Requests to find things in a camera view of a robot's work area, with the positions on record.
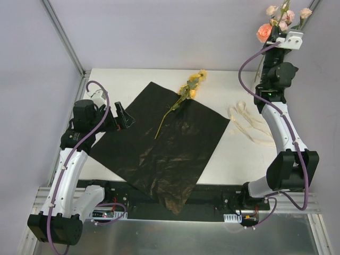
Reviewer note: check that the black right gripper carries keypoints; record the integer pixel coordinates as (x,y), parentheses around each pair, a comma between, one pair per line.
(274,37)

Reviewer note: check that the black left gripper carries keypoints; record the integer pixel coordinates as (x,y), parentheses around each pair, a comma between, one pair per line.
(117,120)

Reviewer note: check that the black wrapping paper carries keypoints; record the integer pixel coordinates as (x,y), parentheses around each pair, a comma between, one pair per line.
(163,153)

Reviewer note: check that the pink rose cluster stem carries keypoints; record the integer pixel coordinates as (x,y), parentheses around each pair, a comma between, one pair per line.
(282,20)

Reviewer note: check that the cream printed ribbon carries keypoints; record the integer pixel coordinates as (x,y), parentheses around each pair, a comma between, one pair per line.
(240,109)

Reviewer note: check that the cream rose stem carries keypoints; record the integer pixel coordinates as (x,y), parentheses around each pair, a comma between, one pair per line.
(272,11)

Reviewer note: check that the pale pink bud stem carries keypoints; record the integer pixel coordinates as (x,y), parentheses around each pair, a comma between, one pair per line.
(304,14)

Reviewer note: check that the pink rose green stem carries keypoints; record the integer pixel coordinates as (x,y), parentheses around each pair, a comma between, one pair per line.
(284,7)

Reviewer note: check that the peach rose pair stem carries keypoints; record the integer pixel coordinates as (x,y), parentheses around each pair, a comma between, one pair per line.
(264,32)

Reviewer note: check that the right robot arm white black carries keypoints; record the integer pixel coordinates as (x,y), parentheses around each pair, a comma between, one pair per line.
(292,170)

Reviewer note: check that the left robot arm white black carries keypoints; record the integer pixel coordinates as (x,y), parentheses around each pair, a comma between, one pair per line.
(61,218)

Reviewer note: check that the yellow flower stem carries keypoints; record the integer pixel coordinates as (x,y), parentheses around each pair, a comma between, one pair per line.
(186,92)

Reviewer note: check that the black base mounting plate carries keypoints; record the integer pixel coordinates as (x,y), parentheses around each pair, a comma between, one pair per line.
(206,203)

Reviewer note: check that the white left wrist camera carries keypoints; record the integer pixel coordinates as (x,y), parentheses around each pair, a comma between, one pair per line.
(98,97)

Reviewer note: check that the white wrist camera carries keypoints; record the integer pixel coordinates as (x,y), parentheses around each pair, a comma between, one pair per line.
(292,40)
(98,97)

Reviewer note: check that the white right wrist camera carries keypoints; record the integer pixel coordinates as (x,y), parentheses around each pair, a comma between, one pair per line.
(292,40)

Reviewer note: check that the left white cable duct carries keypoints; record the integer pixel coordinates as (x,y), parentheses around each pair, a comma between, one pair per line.
(107,214)

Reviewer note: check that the white cable duct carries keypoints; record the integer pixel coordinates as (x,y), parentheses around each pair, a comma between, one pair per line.
(232,218)
(107,214)

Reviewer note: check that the left aluminium frame post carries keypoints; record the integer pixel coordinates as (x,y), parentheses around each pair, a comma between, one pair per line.
(63,36)

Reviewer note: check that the right white cable duct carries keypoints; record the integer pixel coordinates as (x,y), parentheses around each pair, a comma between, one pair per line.
(232,218)

